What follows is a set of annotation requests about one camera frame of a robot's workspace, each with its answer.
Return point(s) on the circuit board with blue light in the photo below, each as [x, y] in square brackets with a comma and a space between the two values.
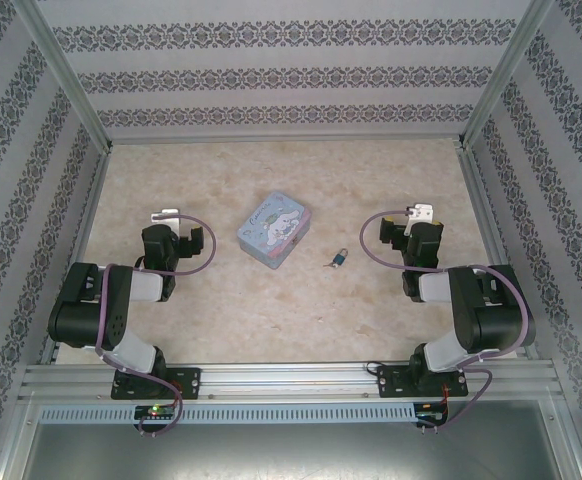
[433, 414]

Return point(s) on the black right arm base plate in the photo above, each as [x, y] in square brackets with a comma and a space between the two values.
[391, 382]

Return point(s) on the silver key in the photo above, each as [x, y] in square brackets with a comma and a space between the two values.
[328, 263]

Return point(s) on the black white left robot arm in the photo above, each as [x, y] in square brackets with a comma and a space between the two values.
[91, 310]

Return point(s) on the light blue cartoon tin box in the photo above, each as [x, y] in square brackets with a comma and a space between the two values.
[276, 230]

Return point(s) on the aluminium side rail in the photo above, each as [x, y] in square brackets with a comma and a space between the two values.
[501, 225]
[78, 240]

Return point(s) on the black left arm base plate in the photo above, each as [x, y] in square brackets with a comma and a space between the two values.
[191, 382]

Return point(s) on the circuit board with green light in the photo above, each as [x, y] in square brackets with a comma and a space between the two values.
[156, 412]

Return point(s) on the aluminium mounting rail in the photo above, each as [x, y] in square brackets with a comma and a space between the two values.
[291, 380]

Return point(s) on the aluminium frame post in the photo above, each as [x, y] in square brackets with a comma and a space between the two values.
[506, 70]
[61, 70]

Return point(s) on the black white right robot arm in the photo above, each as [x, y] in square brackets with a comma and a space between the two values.
[491, 310]

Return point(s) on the teal padlock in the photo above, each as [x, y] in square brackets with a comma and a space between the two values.
[341, 258]

